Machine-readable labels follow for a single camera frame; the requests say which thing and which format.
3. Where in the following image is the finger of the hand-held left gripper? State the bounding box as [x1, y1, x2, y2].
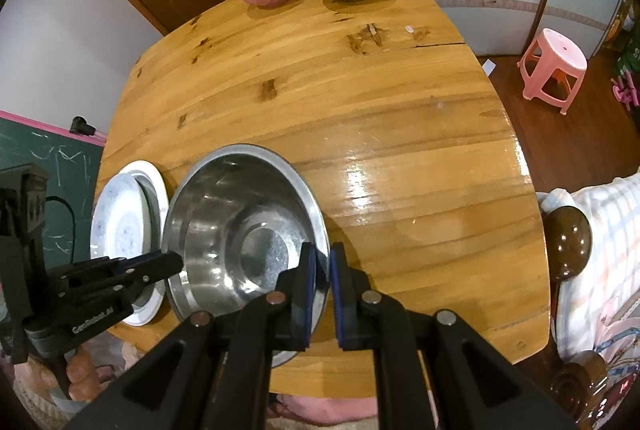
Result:
[65, 251, 184, 308]
[62, 255, 151, 283]

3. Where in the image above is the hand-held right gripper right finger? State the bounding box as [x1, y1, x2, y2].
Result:
[330, 242, 576, 430]

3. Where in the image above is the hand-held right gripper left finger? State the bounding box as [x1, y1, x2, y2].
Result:
[70, 243, 319, 430]

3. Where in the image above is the blue floral plate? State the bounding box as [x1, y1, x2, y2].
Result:
[90, 173, 153, 261]

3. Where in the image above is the white plate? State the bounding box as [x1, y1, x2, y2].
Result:
[102, 160, 171, 327]

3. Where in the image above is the large steel bowl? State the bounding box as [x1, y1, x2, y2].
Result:
[161, 143, 331, 368]

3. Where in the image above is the person's left hand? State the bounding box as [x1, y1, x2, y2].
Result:
[65, 350, 101, 403]

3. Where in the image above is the pink cloth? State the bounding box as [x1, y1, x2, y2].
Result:
[270, 392, 381, 430]

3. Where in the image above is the checked blanket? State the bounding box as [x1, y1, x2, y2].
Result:
[537, 172, 640, 361]

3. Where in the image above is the pink plastic stool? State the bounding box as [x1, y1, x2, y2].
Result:
[517, 28, 588, 116]

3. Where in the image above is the pink toy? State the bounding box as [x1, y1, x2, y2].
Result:
[610, 77, 640, 111]

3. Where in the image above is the green bag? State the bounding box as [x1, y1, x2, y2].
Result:
[612, 30, 640, 78]

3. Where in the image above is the black cable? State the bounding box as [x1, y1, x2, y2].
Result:
[45, 195, 77, 261]

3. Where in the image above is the green chalkboard with pink frame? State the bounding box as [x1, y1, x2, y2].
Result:
[0, 110, 108, 281]

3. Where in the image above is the glossy wooden furniture post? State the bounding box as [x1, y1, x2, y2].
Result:
[542, 205, 616, 430]

